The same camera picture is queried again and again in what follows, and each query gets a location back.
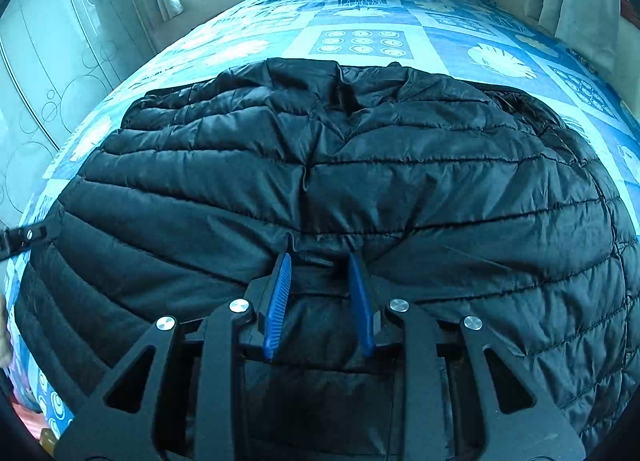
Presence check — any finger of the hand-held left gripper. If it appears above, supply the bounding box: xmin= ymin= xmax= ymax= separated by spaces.
xmin=0 ymin=222 xmax=62 ymax=260

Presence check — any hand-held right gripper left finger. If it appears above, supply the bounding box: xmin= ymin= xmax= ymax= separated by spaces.
xmin=56 ymin=251 xmax=294 ymax=461

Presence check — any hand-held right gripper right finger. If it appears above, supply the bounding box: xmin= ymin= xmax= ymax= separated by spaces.
xmin=347 ymin=252 xmax=587 ymax=461

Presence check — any black puffer jacket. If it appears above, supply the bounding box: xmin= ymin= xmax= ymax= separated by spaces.
xmin=14 ymin=57 xmax=640 ymax=452

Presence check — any white patterned wardrobe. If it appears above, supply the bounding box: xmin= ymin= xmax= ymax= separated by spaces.
xmin=0 ymin=0 xmax=157 ymax=262

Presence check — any pink floral cloth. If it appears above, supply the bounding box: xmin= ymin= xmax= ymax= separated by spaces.
xmin=10 ymin=398 xmax=51 ymax=442

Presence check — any blue patterned bedsheet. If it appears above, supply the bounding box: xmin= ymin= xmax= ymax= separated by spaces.
xmin=10 ymin=0 xmax=640 ymax=422

